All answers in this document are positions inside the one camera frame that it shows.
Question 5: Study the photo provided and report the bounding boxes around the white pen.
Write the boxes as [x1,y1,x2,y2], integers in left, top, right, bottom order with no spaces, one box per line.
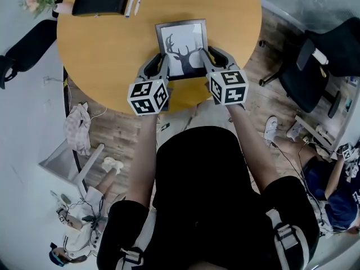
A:
[133,0,146,16]

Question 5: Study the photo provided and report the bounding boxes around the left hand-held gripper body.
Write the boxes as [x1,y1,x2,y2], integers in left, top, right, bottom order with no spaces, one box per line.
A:
[127,76,173,116]

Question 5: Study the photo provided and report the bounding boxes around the person's left grey shoulder strap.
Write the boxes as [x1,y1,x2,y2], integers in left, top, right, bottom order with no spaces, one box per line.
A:
[115,206,157,270]

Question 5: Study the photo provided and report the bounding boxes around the person's left forearm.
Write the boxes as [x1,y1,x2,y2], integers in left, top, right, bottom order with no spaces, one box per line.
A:
[124,113,159,208]

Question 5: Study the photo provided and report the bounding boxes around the black mesh office chair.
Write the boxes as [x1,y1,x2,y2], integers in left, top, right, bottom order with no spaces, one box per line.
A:
[258,16,360,120]

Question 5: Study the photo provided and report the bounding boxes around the blue capped white marker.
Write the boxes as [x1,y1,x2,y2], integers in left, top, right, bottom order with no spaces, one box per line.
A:
[124,0,139,19]

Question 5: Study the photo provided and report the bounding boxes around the person's grey shoulder strap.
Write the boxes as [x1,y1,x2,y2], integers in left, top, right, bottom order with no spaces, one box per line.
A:
[265,208,311,270]
[115,206,157,270]

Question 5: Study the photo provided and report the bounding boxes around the person's right grey shoulder strap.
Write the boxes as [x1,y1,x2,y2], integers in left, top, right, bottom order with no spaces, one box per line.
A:
[265,208,311,270]

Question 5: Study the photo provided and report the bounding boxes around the white bottle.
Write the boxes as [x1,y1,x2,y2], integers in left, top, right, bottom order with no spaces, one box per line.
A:
[312,48,330,66]

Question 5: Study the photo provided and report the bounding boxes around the person's pale trousers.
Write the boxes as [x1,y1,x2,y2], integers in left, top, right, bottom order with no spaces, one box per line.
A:
[155,101,239,149]

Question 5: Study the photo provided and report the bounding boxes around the framed deer picture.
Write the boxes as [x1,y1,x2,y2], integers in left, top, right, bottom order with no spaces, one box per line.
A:
[154,17,210,82]

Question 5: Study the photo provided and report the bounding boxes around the white office table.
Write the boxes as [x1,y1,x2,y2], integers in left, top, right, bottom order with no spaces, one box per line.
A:
[334,74,360,160]

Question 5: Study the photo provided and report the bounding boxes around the pale checked cloth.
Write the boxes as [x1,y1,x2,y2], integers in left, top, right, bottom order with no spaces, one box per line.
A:
[62,102,92,157]

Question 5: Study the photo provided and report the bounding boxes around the black chair with headrest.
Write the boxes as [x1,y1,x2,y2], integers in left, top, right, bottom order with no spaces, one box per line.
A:
[0,0,74,91]

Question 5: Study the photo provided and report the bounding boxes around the round wooden table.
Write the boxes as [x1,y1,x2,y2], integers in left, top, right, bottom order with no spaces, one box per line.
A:
[56,0,263,115]

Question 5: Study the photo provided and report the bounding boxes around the person's right forearm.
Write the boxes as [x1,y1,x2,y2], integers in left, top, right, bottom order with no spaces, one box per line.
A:
[226,103,280,194]

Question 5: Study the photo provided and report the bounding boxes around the white cable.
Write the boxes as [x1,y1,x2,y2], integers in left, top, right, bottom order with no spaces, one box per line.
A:
[89,105,109,121]

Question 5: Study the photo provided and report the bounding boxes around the grey table foot bar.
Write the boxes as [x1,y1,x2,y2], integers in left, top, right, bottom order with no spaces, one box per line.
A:
[294,114,336,152]

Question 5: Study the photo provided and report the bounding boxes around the person's black shirt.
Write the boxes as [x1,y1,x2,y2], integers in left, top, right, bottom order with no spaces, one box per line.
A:
[96,125,321,270]

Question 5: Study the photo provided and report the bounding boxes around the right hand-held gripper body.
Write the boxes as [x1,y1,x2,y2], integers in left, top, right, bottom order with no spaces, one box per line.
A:
[204,69,250,111]

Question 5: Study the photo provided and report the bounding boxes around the small pale vase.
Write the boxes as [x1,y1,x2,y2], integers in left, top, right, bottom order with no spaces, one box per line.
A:
[52,2,74,15]

